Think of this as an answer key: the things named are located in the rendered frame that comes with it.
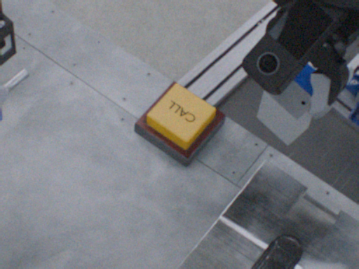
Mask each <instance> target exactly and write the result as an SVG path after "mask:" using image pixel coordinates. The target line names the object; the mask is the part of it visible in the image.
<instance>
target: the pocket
mask: <svg viewBox="0 0 359 269"><path fill-rule="evenodd" d="M306 191H307V189H306ZM306 191H304V190H303V191H302V193H301V194H300V195H299V197H298V198H297V199H296V200H295V202H294V203H293V205H292V206H291V208H289V210H288V211H287V213H286V214H285V216H286V217H287V218H290V219H292V220H293V221H294V222H295V223H297V224H298V225H300V226H302V227H303V228H304V229H306V230H308V231H310V233H312V234H314V235H316V237H318V238H320V239H321V240H322V239H323V238H324V237H325V236H326V235H327V233H328V231H329V230H330V229H331V227H332V226H333V224H334V223H335V221H336V220H337V219H338V217H339V216H340V214H336V213H335V212H333V211H332V210H331V209H328V208H326V207H325V206H324V205H323V204H320V203H319V202H318V201H317V200H315V199H313V198H312V197H311V196H309V195H307V194H306Z"/></svg>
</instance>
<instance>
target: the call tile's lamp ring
mask: <svg viewBox="0 0 359 269"><path fill-rule="evenodd" d="M174 84H176V82H175V81H173V82H172V83H171V84H170V85H169V86H168V88H167V90H166V91H165V92H164V93H163V94H162V95H161V96H160V97H159V98H158V99H157V100H156V101H155V102H154V103H153V104H152V105H151V106H150V107H149V108H148V110H147V111H146V112H145V113H144V114H143V115H142V117H141V118H140V119H139V120H138V121H136V122H135V124H137V125H139V126H140V127H142V128H143V129H145V131H147V132H148V133H149V134H151V135H152V136H154V137H155V138H157V139H159V140H161V141H162V142H163V143H165V144H166V145H168V146H169V147H170V148H172V149H174V150H175V151H176V152H177V153H179V154H181V155H182V156H184V157H185V158H186V159H189V158H190V157H191V155H192V154H193V152H194V151H195V150H196V149H197V148H198V147H199V146H200V144H202V143H203V142H204V141H205V139H206V138H207V137H208V136H209V134H210V133H211V132H212V131H213V129H214V128H215V127H216V126H217V124H218V123H219V122H220V121H221V120H222V119H223V117H225V116H226V115H224V114H223V113H222V112H220V111H218V110H217V109H216V112H215V114H216V115H217V117H216V119H214V120H213V122H212V123H211V124H210V125H209V126H208V128H207V129H206V130H205V132H204V133H203V134H202V135H201V136H200V137H199V138H198V139H197V140H196V141H195V142H194V144H193V145H192V146H191V147H190V148H189V150H188V151H185V150H184V149H182V148H181V147H180V146H178V145H176V144H174V143H173V142H171V141H170V140H169V139H167V138H165V137H164V136H163V135H161V134H160V133H157V132H156V131H155V130H154V129H153V128H151V127H149V126H148V125H147V124H145V123H144V121H145V120H146V119H147V114H148V113H149V112H150V111H151V110H152V109H153V108H154V107H155V105H156V104H157V103H158V102H160V101H161V100H162V99H163V97H164V96H165V95H166V94H167V93H168V92H169V91H170V90H171V87H173V86H174Z"/></svg>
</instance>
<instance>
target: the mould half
mask: <svg viewBox="0 0 359 269"><path fill-rule="evenodd" d="M307 188H308V187H306V186H305V185H304V184H303V183H301V182H298V181H297V180H296V179H295V178H293V177H291V176H290V175H289V174H287V173H286V172H285V171H283V170H282V169H281V168H279V167H277V166H275V165H273V164H271V163H270V162H269V161H267V160H265V161H264V162H263V163H262V164H261V166H260V167H259V168H258V170H257V171H256V172H255V173H254V174H253V175H252V177H251V178H250V180H249V181H248V182H247V183H246V185H245V186H244V187H243V188H242V190H241V191H240V192H239V194H238V195H237V196H236V197H235V198H234V200H233V201H232V202H231V203H230V205H229V206H228V207H227V208H226V209H225V210H224V211H223V212H222V214H221V215H220V217H219V218H218V220H216V222H215V223H214V224H213V226H212V227H211V229H210V230H209V231H208V232H207V233H206V234H205V236H204V237H203V238H202V239H201V240H200V241H199V242H198V243H197V245H196V246H195V247H194V248H193V249H192V251H191V252H190V254H188V255H187V257H186V258H185V259H184V260H183V262H182V263H181V264H180V265H179V266H178V267H177V269H251V267H252V266H253V265H254V264H255V262H256V261H257V260H258V259H259V257H260V256H261V255H262V254H263V252H264V250H265V249H266V248H267V247H268V246H269V244H270V243H271V241H272V240H273V241H274V240H275V239H276V238H278V237H280V236H284V235H291V236H293V237H295V238H297V239H298V240H299V241H300V242H301V245H302V247H303V253H302V257H301V258H300V259H301V260H300V261H299V262H298V264H297V265H296V266H295V267H294V269H359V221H357V220H356V219H354V218H353V217H352V216H349V215H348V214H347V213H346V212H344V211H342V210H340V212H339V213H338V214H340V216H339V217H338V219H337V220H336V221H335V223H334V224H333V226H332V227H331V229H330V230H329V231H328V233H327V235H326V236H325V237H324V238H323V239H322V240H321V239H320V238H318V237H316V235H314V234H312V233H310V231H308V230H306V229H304V228H303V227H302V226H300V225H298V224H297V223H295V222H294V221H293V220H292V219H290V218H287V217H286V216H285V214H286V213H287V211H288V210H289V208H291V206H292V205H293V203H294V202H295V200H296V199H297V198H298V197H299V195H300V194H301V193H302V191H303V190H304V191H306V189H307Z"/></svg>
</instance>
